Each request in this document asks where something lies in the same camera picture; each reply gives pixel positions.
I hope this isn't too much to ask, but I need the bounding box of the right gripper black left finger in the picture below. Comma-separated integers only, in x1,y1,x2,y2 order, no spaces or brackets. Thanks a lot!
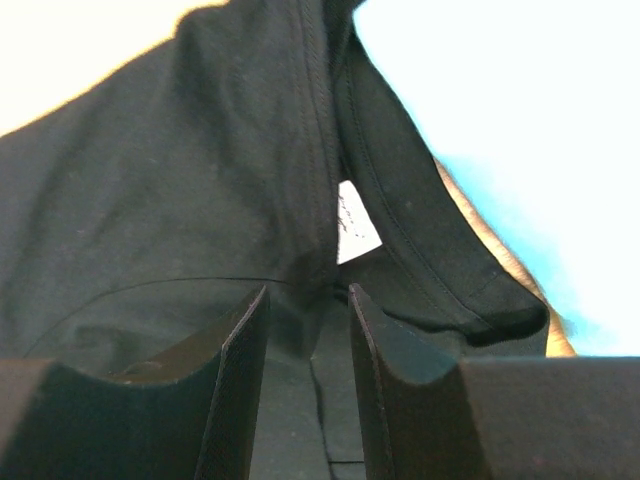
1,287,270,479

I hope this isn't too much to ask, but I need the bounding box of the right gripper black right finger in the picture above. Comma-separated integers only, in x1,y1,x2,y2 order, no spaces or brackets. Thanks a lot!
349,285,639,479

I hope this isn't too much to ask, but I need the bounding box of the black t shirt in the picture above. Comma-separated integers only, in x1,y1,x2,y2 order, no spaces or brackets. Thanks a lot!
1,1,549,479

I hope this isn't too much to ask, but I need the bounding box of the folded turquoise t shirt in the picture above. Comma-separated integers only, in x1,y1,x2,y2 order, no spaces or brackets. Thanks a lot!
353,1,639,356

